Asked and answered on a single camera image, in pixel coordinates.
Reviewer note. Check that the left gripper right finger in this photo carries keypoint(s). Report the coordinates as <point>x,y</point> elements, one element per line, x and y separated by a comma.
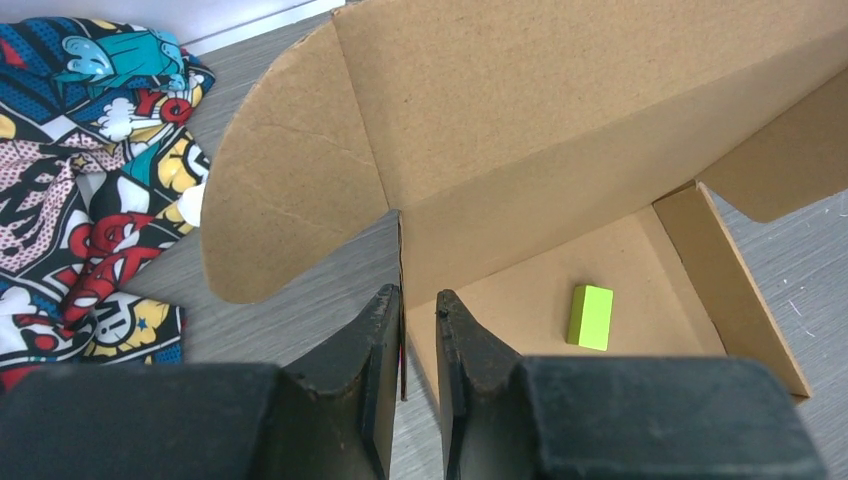
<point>511,416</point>

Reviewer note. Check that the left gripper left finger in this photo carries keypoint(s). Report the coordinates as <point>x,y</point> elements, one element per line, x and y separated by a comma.
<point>327,415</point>

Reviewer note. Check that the small green block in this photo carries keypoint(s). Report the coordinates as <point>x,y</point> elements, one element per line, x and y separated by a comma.
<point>590,317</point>

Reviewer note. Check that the brown cardboard box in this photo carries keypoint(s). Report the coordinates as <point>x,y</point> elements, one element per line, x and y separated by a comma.
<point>533,146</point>

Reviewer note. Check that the colourful comic print shorts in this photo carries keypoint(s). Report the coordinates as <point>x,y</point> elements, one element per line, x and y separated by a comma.
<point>95,154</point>

